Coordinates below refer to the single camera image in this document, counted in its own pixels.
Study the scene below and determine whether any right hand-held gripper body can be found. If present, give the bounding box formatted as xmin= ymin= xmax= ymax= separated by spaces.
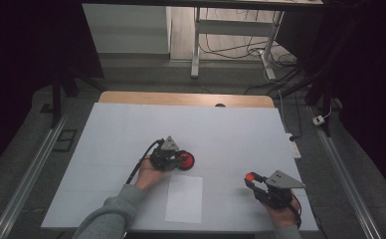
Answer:
xmin=256 ymin=169 xmax=306 ymax=211

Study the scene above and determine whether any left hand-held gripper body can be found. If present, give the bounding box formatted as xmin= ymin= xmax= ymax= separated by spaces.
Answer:
xmin=149 ymin=134 xmax=181 ymax=172

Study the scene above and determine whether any round red ink pad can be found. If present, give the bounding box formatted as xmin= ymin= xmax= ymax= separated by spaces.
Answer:
xmin=175 ymin=149 xmax=196 ymax=172

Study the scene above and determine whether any person's left hand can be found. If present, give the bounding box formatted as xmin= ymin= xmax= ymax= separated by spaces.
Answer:
xmin=134 ymin=155 xmax=169 ymax=191

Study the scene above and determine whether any person's right hand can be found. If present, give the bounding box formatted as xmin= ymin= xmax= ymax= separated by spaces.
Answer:
xmin=262 ymin=195 xmax=302 ymax=230

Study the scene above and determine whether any white paper sheet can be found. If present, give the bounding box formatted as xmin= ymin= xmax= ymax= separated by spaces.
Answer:
xmin=164 ymin=174 xmax=204 ymax=224

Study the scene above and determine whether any large white board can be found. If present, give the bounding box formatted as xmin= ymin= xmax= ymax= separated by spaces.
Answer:
xmin=41 ymin=102 xmax=319 ymax=232

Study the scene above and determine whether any white power strip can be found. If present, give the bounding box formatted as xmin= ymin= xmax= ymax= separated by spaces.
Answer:
xmin=285 ymin=132 xmax=302 ymax=159

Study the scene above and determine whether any black floor plate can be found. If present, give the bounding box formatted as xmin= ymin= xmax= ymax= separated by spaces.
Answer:
xmin=52 ymin=128 xmax=79 ymax=153

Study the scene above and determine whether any black tripod stand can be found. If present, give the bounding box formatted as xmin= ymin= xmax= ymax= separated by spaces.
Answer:
xmin=50 ymin=64 xmax=106 ymax=129
xmin=277 ymin=6 xmax=353 ymax=137

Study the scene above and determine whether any white cabinet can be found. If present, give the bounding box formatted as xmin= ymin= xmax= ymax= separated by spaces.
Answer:
xmin=82 ymin=3 xmax=172 ymax=55

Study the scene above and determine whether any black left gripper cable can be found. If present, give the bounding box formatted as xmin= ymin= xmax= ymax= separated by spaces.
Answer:
xmin=125 ymin=138 xmax=165 ymax=185

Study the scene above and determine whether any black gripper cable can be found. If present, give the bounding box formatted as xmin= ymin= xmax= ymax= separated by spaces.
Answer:
xmin=125 ymin=138 xmax=165 ymax=185
xmin=289 ymin=193 xmax=303 ymax=230

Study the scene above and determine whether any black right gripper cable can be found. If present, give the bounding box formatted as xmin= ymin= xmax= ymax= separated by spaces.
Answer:
xmin=289 ymin=193 xmax=303 ymax=230

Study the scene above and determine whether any aluminium floor rail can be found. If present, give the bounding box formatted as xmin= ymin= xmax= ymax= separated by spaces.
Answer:
xmin=308 ymin=106 xmax=385 ymax=239
xmin=0 ymin=109 xmax=70 ymax=239

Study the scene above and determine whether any black floor cable bundle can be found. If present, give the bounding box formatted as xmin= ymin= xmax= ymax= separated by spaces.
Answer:
xmin=199 ymin=8 xmax=302 ymax=96

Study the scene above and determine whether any white desk frame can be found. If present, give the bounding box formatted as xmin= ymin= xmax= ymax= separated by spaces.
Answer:
xmin=190 ymin=6 xmax=286 ymax=81

